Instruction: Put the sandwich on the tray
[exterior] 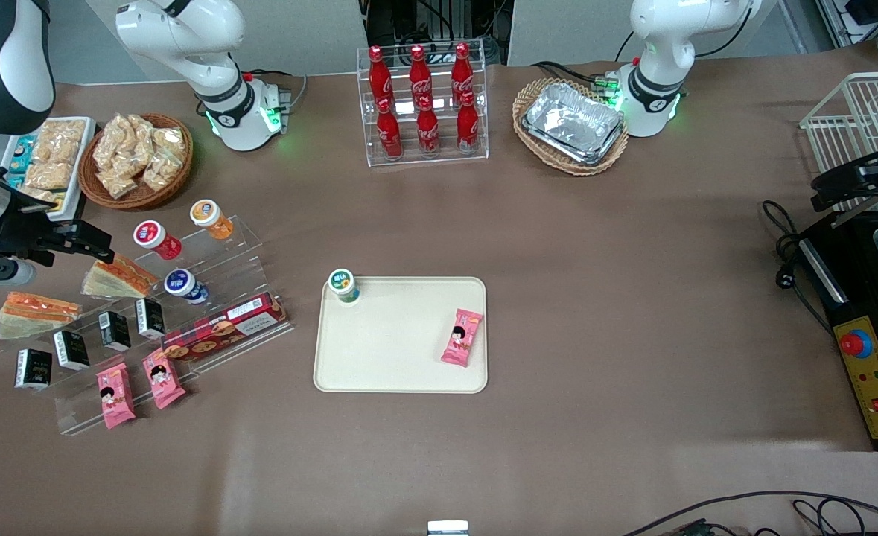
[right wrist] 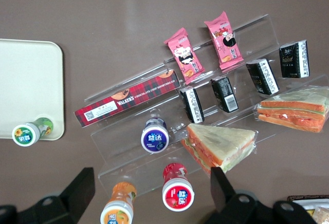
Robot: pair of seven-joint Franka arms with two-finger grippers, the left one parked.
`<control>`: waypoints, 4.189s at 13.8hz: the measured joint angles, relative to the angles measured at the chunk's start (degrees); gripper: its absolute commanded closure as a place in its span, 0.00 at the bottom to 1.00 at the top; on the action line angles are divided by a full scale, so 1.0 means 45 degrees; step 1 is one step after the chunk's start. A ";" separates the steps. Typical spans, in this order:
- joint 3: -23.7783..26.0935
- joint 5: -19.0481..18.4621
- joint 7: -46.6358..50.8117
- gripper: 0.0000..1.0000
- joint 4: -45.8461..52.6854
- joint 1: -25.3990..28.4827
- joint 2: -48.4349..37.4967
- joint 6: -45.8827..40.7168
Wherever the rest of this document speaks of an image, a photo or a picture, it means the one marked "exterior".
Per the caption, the stack of foil trays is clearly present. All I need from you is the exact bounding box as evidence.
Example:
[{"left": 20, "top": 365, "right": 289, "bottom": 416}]
[{"left": 521, "top": 82, "right": 626, "bottom": 166}]

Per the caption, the beige plastic tray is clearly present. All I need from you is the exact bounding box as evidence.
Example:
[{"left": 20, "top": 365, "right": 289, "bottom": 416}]
[{"left": 313, "top": 276, "right": 489, "bottom": 394}]

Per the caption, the red lid cup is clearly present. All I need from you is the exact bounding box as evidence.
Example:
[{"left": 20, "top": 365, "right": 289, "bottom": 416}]
[{"left": 133, "top": 220, "right": 183, "bottom": 261}]

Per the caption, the black power cable with plug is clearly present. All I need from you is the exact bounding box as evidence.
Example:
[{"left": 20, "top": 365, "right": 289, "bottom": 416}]
[{"left": 761, "top": 200, "right": 838, "bottom": 336}]

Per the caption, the red cola bottle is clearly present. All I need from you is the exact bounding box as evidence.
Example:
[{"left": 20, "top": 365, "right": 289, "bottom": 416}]
[
  {"left": 416, "top": 95, "right": 440, "bottom": 156},
  {"left": 376, "top": 97, "right": 404, "bottom": 159},
  {"left": 451, "top": 42, "right": 475, "bottom": 101},
  {"left": 457, "top": 92, "right": 480, "bottom": 153},
  {"left": 368, "top": 46, "right": 393, "bottom": 103},
  {"left": 407, "top": 45, "right": 432, "bottom": 101}
]

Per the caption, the blue lid cup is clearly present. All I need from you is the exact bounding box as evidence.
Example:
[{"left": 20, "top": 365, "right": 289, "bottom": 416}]
[{"left": 164, "top": 269, "right": 209, "bottom": 305}]

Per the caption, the white wire rack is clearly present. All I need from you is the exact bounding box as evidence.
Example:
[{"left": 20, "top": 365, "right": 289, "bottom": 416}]
[{"left": 800, "top": 71, "right": 878, "bottom": 213}]

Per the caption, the looped black cable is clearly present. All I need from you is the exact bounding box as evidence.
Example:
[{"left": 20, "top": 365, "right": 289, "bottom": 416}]
[{"left": 791, "top": 497, "right": 868, "bottom": 536}]

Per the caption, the orange lid cup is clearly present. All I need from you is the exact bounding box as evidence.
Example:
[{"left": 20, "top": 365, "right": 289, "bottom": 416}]
[{"left": 190, "top": 199, "right": 235, "bottom": 240}]

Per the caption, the pink snack pack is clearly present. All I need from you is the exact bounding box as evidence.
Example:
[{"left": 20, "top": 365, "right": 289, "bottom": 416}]
[
  {"left": 96, "top": 363, "right": 136, "bottom": 430},
  {"left": 441, "top": 308, "right": 484, "bottom": 368},
  {"left": 142, "top": 350, "right": 186, "bottom": 410}
]

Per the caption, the light woven wicker basket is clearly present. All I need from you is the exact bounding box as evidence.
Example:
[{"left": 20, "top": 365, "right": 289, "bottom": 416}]
[{"left": 512, "top": 77, "right": 630, "bottom": 176}]

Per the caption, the black sealing machine yellow panel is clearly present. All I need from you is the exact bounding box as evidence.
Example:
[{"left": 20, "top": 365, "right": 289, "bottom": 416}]
[{"left": 796, "top": 208, "right": 878, "bottom": 453}]

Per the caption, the red cookie box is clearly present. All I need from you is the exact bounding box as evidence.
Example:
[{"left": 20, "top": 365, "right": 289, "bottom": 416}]
[{"left": 162, "top": 292, "right": 289, "bottom": 363}]

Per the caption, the triangle sandwich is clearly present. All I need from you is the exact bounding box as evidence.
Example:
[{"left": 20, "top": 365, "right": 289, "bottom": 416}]
[
  {"left": 81, "top": 253, "right": 161, "bottom": 300},
  {"left": 0, "top": 292, "right": 83, "bottom": 340}
]

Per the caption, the green lid cup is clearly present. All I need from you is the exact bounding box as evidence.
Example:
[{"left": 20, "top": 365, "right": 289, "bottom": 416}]
[{"left": 328, "top": 269, "right": 361, "bottom": 304}]

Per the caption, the small black carton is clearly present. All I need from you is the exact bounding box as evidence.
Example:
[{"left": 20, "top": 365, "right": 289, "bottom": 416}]
[
  {"left": 53, "top": 331, "right": 90, "bottom": 371},
  {"left": 98, "top": 310, "right": 132, "bottom": 352},
  {"left": 14, "top": 348, "right": 53, "bottom": 391},
  {"left": 136, "top": 299, "right": 166, "bottom": 340}
]

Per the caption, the aluminium frame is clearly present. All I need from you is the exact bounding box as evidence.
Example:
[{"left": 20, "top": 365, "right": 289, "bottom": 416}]
[{"left": 815, "top": 0, "right": 878, "bottom": 54}]

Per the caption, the clear acrylic stepped shelf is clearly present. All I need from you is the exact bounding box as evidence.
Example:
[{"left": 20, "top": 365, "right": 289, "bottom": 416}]
[{"left": 0, "top": 216, "right": 296, "bottom": 436}]

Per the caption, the white rectangular snack tray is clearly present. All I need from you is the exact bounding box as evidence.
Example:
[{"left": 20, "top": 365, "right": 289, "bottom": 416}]
[{"left": 1, "top": 117, "right": 97, "bottom": 223}]

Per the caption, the clear acrylic bottle rack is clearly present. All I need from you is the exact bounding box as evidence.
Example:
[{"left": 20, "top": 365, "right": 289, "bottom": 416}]
[{"left": 357, "top": 46, "right": 489, "bottom": 168}]

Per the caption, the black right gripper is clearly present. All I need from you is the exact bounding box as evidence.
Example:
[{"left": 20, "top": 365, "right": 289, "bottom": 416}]
[{"left": 0, "top": 205, "right": 116, "bottom": 263}]

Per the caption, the brown wicker basket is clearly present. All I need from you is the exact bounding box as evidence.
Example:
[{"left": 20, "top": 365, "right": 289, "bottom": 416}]
[{"left": 77, "top": 113, "right": 194, "bottom": 211}]

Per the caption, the long black cable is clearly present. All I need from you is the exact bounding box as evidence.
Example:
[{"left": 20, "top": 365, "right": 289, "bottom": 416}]
[{"left": 621, "top": 490, "right": 878, "bottom": 536}]

